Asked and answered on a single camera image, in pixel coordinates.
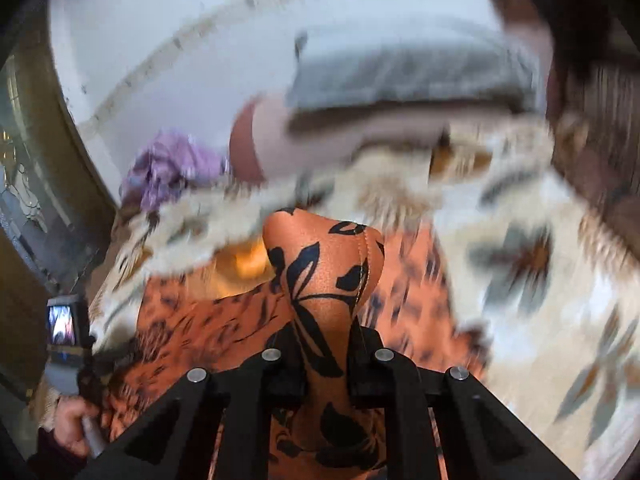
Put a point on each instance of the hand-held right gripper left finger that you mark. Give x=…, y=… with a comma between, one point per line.
x=286, y=376

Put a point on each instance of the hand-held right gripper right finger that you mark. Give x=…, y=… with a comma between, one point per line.
x=370, y=376

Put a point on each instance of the orange black floral garment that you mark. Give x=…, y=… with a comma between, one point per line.
x=325, y=280

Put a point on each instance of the person's left forearm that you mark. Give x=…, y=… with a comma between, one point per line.
x=50, y=456

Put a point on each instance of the person's left hand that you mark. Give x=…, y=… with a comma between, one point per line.
x=70, y=420

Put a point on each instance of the purple cloth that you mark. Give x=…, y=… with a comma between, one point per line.
x=170, y=170

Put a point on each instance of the cream floral blanket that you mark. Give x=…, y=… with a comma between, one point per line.
x=550, y=210

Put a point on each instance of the grey pillow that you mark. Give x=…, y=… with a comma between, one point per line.
x=400, y=75

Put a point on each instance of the wooden headboard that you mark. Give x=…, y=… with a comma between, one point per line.
x=610, y=160

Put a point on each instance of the dark cloth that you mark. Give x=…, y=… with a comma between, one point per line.
x=565, y=25

